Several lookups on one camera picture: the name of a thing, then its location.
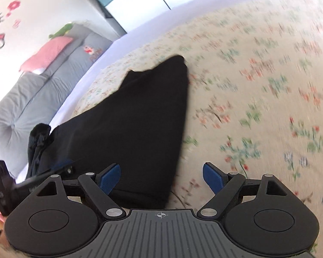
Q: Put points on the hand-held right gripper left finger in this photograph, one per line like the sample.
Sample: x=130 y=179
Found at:
x=110 y=178

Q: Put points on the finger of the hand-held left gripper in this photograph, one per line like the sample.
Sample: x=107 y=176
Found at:
x=43 y=178

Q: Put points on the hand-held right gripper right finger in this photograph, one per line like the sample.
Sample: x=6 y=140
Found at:
x=212 y=178

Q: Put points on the black pants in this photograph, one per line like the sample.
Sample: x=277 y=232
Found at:
x=140 y=129

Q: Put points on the person's beige fuzzy clothing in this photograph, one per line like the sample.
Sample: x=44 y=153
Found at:
x=0 y=248

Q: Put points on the grey padded headboard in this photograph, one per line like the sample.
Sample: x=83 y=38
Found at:
x=24 y=104

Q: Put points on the floral printed blanket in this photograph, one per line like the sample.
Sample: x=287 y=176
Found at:
x=258 y=99

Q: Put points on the bed with lilac sheet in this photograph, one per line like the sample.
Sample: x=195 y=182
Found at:
x=102 y=59

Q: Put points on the pink striped pillow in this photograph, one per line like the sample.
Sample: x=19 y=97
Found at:
x=47 y=53

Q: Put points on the green plush toy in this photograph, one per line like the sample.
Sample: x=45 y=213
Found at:
x=62 y=31

